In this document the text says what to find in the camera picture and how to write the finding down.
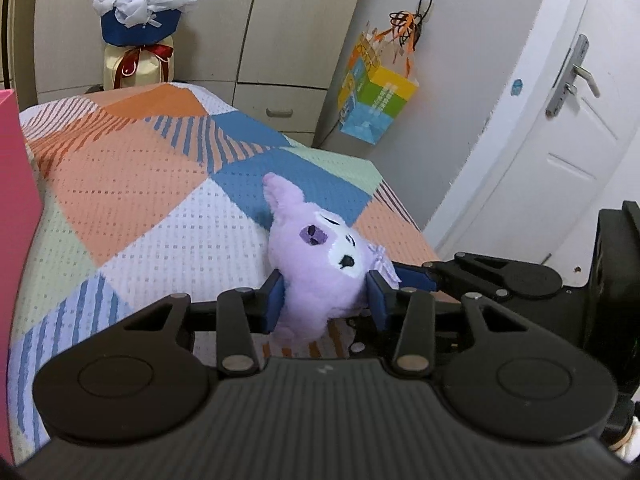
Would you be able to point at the colourful gift bag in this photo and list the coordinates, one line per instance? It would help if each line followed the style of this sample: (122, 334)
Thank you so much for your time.
(380, 105)

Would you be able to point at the flower bouquet in blue wrap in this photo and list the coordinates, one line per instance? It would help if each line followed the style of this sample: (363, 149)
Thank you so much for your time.
(135, 25)

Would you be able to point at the round blue sticker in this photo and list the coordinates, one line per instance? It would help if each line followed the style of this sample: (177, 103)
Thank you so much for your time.
(517, 86)

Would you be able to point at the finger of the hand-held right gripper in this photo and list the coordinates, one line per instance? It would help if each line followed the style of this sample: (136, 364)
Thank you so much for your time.
(415, 279)

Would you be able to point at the cream gift box red ribbon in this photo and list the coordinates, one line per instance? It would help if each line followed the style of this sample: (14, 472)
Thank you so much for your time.
(150, 67)

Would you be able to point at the white door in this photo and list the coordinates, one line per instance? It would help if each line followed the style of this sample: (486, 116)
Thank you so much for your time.
(575, 170)

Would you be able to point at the pink cardboard box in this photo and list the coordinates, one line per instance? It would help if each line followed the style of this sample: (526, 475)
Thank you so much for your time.
(15, 185)

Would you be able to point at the patchwork blanket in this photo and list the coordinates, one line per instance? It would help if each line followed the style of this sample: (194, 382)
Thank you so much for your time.
(150, 185)

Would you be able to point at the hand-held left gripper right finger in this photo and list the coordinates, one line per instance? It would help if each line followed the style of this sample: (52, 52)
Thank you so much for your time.
(377, 305)

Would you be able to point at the beige wardrobe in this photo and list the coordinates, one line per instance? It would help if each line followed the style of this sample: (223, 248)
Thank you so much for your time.
(280, 35)

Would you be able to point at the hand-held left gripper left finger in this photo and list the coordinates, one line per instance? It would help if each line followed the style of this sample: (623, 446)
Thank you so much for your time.
(274, 300)

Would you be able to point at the purple plush toy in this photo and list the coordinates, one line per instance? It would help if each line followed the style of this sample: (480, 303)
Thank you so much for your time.
(320, 280)

